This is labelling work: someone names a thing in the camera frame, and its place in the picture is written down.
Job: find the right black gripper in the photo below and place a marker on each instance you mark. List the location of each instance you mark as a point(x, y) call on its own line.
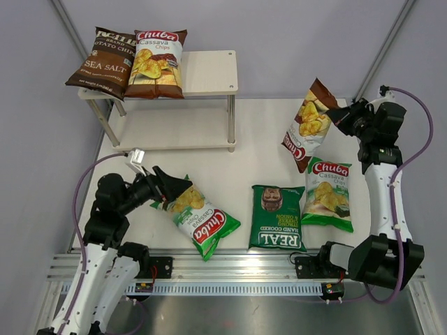
point(342, 117)

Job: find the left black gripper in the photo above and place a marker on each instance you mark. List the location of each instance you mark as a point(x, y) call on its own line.
point(163, 186)

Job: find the brown Chuba cassava bag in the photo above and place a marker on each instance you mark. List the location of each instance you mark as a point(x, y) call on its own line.
point(156, 70)
point(310, 125)

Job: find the green chuba cassava bag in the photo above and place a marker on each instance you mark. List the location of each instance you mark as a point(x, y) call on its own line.
point(327, 195)
point(204, 223)

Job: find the green Real chips bag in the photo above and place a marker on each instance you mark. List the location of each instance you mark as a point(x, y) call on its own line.
point(276, 218)

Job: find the brown Kettle sea salt bag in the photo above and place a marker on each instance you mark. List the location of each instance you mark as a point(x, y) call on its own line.
point(108, 67)

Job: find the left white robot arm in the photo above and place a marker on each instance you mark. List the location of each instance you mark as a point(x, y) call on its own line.
point(108, 264)

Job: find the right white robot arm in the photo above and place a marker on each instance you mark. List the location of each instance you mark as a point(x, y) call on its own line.
point(388, 257)

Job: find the white wooden two-tier shelf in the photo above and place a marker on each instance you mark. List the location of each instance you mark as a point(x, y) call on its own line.
point(203, 119)

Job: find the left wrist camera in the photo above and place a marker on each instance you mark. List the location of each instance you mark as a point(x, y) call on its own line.
point(134, 161)

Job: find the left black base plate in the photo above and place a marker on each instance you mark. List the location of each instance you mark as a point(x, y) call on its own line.
point(156, 267)

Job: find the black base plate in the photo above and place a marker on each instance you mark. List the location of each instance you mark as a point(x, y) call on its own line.
point(156, 267)
point(310, 268)

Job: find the white slotted cable duct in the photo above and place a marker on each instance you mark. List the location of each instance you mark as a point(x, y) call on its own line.
point(226, 289)

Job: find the aluminium mounting rail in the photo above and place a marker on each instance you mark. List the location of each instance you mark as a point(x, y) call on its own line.
point(231, 265)

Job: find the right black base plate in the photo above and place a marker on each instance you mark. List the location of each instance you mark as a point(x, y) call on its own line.
point(310, 268)

